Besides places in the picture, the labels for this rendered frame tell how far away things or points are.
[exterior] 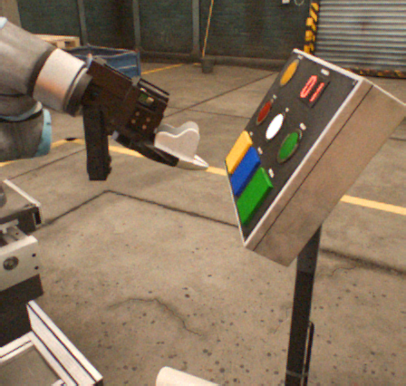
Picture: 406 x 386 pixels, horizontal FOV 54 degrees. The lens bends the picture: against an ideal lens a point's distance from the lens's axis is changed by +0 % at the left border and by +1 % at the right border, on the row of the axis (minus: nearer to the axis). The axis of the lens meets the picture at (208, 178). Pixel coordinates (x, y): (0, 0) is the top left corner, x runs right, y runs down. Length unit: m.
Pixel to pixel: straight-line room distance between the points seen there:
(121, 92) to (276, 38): 8.20
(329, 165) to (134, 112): 0.27
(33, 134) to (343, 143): 0.74
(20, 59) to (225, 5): 8.66
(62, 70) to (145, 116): 0.12
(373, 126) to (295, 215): 0.16
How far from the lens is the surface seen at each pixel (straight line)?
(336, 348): 1.84
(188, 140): 0.56
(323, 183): 0.57
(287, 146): 0.60
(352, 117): 0.55
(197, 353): 1.74
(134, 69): 5.51
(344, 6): 8.29
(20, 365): 1.55
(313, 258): 0.81
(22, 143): 1.05
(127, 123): 0.56
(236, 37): 9.06
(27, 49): 0.57
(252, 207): 0.60
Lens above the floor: 1.29
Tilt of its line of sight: 24 degrees down
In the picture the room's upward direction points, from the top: straight up
